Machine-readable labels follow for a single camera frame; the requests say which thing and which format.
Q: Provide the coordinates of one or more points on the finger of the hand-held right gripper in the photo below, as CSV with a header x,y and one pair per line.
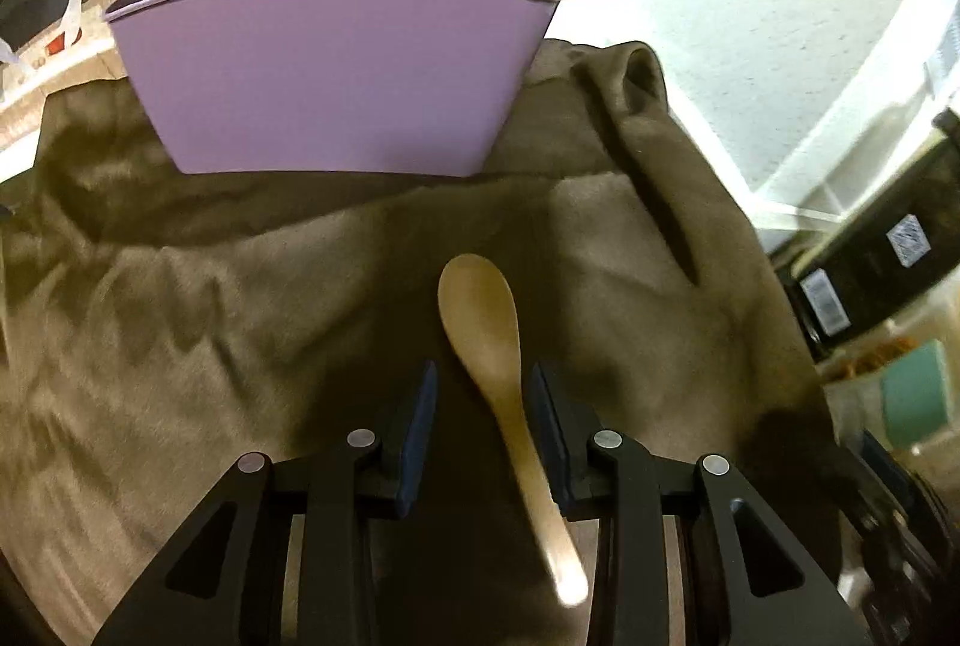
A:
x,y
877,455

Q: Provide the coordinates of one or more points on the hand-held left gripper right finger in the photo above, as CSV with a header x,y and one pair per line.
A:
x,y
551,436

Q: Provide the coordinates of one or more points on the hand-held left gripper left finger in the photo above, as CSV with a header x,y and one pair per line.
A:
x,y
416,443

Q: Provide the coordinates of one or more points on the wooden spoon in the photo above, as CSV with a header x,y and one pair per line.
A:
x,y
480,316

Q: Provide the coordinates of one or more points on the purple utensil holder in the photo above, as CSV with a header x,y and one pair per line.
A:
x,y
330,76

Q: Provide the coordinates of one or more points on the teal cup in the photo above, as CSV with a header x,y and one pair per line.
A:
x,y
915,391

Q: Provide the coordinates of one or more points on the black box with labels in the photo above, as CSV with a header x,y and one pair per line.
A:
x,y
862,256

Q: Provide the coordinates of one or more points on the brown cloth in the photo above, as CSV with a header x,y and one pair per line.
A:
x,y
225,316

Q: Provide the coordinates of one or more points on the wooden ledge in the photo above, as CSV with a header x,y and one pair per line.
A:
x,y
45,91

